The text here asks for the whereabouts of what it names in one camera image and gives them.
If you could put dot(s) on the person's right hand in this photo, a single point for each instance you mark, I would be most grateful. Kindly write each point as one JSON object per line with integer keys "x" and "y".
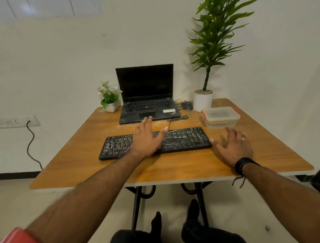
{"x": 237, "y": 149}

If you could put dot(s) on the person's left hand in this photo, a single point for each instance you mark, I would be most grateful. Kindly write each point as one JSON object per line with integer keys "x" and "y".
{"x": 145, "y": 142}

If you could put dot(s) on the clear plastic container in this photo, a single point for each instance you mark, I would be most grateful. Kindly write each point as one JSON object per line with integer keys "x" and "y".
{"x": 220, "y": 124}

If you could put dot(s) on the clear plastic container lid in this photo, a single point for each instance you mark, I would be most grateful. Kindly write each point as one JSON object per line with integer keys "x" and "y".
{"x": 232, "y": 114}

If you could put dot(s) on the black keyboard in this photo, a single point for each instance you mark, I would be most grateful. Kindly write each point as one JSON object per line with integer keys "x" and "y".
{"x": 185, "y": 141}

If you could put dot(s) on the person's left forearm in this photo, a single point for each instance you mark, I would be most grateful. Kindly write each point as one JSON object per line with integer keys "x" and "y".
{"x": 87, "y": 197}

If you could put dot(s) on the person's right forearm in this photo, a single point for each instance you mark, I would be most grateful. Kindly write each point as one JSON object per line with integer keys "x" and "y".
{"x": 282, "y": 195}

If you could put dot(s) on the person's right leg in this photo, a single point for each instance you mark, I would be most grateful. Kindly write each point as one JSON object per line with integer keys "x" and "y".
{"x": 200, "y": 232}

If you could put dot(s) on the person's leg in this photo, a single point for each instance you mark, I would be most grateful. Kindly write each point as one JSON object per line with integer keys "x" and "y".
{"x": 140, "y": 236}
{"x": 200, "y": 232}

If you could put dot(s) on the person's left leg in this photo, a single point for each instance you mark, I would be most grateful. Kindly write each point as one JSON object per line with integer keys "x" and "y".
{"x": 140, "y": 236}

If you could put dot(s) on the black wristband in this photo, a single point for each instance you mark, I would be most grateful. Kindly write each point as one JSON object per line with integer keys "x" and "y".
{"x": 241, "y": 164}

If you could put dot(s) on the black computer mouse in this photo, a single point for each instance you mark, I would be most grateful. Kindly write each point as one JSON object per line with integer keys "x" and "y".
{"x": 187, "y": 105}

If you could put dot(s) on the small white flower pot plant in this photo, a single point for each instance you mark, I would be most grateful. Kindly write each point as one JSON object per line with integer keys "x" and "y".
{"x": 110, "y": 97}

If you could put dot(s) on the tall green plant white pot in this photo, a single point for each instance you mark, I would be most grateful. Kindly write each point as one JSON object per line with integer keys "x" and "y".
{"x": 203, "y": 101}

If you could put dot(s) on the black laptop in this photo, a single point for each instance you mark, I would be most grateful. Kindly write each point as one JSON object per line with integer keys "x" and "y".
{"x": 145, "y": 83}

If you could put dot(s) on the black skirting board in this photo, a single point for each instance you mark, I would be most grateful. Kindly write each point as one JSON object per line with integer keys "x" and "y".
{"x": 17, "y": 175}

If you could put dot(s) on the red left sleeve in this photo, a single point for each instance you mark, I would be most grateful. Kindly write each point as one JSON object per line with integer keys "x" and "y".
{"x": 17, "y": 236}

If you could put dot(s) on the black metal table frame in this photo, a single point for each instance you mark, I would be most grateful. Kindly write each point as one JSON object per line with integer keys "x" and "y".
{"x": 136, "y": 205}

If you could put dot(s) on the black window frame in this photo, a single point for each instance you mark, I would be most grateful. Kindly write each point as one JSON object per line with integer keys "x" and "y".
{"x": 312, "y": 181}

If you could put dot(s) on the white wall socket panel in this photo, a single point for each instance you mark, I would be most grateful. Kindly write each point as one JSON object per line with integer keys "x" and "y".
{"x": 12, "y": 122}

